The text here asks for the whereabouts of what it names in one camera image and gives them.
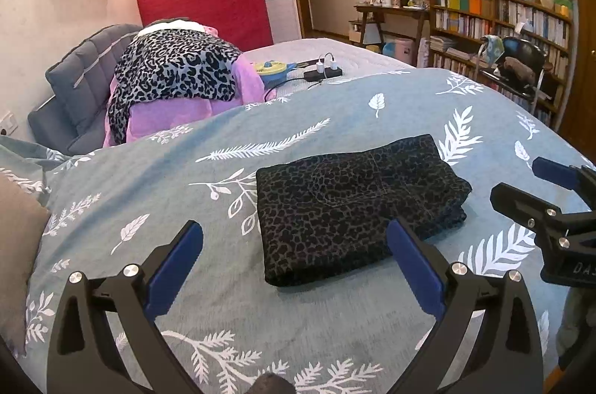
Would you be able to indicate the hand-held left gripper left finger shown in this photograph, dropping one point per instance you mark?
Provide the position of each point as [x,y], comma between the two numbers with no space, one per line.
[174,268]

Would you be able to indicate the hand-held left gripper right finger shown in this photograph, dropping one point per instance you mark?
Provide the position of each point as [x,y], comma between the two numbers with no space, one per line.
[416,268]

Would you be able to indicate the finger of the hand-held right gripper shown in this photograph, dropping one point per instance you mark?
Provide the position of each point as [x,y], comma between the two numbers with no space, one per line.
[517,200]
[554,171]

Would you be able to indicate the dark leopard print pants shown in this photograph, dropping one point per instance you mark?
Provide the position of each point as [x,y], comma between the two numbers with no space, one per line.
[335,212]

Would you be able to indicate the person's grey clothing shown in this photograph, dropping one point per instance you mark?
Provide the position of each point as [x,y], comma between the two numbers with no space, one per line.
[577,328]

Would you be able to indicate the blue leaf print blanket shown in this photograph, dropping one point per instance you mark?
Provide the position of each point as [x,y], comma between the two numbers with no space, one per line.
[153,170]

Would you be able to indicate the wooden door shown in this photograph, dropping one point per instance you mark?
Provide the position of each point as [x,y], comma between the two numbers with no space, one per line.
[582,72]

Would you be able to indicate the brown cushion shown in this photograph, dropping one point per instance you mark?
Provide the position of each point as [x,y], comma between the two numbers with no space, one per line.
[517,68]

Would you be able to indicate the black chair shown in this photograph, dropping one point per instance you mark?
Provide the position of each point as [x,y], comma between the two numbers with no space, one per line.
[526,49]

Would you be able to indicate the patterned cloth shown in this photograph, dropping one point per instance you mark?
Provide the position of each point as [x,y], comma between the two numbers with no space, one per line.
[492,47]

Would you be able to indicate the purple blanket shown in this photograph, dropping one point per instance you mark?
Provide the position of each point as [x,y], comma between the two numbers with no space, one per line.
[172,114]

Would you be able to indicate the grey pillow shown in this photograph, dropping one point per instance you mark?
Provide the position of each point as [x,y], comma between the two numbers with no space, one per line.
[18,245]

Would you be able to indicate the wooden bookshelf with books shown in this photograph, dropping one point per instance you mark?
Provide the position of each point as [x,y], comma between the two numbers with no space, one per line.
[465,21]

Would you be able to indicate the pink bin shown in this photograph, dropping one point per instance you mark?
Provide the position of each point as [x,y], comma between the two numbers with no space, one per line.
[398,50]

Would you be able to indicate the grey leopard print blanket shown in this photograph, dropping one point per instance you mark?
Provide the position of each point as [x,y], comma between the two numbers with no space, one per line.
[181,68]

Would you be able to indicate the grey padded headboard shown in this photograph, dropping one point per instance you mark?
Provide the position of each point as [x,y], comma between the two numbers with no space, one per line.
[79,82]

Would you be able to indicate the black power strip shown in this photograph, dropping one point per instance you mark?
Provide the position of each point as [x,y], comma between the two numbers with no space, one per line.
[321,74]

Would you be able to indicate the white charger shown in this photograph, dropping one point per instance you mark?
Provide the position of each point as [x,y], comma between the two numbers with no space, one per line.
[320,66]
[333,65]

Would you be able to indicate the yellow and blue toy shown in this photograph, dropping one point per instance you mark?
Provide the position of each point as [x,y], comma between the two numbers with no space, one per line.
[274,70]

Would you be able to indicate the wooden desk with shelf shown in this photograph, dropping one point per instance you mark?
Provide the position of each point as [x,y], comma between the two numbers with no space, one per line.
[391,9]

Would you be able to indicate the lavender quilted bedsheet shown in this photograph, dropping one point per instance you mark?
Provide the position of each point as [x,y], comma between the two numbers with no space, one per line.
[326,49]

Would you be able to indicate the white folded cloth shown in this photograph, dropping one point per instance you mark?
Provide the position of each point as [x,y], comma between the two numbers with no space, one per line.
[172,27]

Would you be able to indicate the white wall outlet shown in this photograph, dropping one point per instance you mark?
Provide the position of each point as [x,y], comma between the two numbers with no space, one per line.
[8,123]

